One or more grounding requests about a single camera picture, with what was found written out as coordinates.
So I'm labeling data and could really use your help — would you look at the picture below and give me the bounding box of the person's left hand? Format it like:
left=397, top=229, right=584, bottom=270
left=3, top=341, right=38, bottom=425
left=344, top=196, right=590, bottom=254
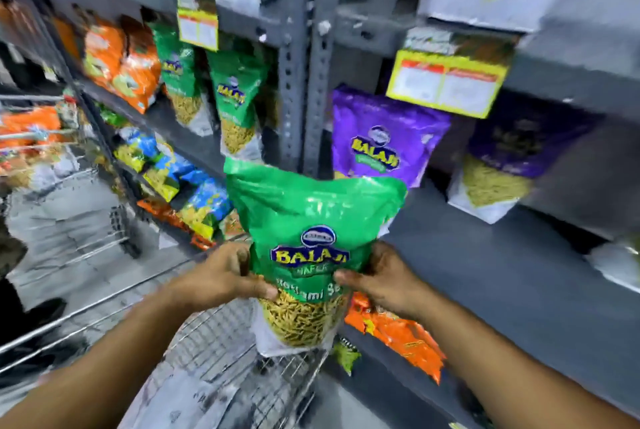
left=166, top=242, right=279, bottom=315

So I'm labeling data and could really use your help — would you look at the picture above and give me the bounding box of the person's right hand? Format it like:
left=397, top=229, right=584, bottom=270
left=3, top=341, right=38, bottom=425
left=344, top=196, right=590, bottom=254
left=333, top=242, right=438, bottom=323

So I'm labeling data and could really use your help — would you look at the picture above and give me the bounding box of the large green snack packet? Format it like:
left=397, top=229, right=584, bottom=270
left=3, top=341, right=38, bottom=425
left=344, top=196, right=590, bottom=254
left=223, top=157, right=408, bottom=358

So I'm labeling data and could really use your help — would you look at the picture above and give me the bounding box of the person's right forearm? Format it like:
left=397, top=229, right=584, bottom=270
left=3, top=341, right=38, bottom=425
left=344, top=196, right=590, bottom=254
left=415, top=291, right=640, bottom=429

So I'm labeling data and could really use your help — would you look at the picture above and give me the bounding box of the person's left forearm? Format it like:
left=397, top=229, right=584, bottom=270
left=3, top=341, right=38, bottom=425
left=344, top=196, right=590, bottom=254
left=0, top=286, right=193, bottom=429

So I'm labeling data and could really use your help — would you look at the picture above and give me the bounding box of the flat orange snack packet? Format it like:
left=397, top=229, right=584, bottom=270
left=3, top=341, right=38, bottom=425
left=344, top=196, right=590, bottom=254
left=344, top=292, right=447, bottom=385

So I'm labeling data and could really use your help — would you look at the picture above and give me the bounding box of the small green packet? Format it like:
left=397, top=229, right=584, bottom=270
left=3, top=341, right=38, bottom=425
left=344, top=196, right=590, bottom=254
left=331, top=339, right=362, bottom=377

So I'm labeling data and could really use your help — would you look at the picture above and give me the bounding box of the row of blue yellow packets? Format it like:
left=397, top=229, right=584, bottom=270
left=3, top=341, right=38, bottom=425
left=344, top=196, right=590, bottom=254
left=97, top=104, right=246, bottom=250

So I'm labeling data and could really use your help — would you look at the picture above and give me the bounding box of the purple snack packet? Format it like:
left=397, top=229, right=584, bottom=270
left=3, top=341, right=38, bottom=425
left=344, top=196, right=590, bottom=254
left=331, top=85, right=452, bottom=189
left=446, top=94, right=601, bottom=225

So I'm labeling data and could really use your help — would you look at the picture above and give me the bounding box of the grey metal shelf rack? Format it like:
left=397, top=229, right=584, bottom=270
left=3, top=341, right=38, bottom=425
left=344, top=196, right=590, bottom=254
left=0, top=0, right=640, bottom=429

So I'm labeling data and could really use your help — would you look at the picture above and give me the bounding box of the wide yellow shelf price tag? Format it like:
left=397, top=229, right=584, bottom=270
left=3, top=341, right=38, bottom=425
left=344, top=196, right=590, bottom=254
left=385, top=28, right=518, bottom=119

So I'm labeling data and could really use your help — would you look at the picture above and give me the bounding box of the wire shopping cart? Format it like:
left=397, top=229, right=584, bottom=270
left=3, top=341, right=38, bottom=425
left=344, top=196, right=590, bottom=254
left=0, top=236, right=331, bottom=429

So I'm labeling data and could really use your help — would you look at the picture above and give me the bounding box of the wire cart with orange packets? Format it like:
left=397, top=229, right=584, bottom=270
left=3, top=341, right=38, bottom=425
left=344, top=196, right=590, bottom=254
left=0, top=91, right=141, bottom=264

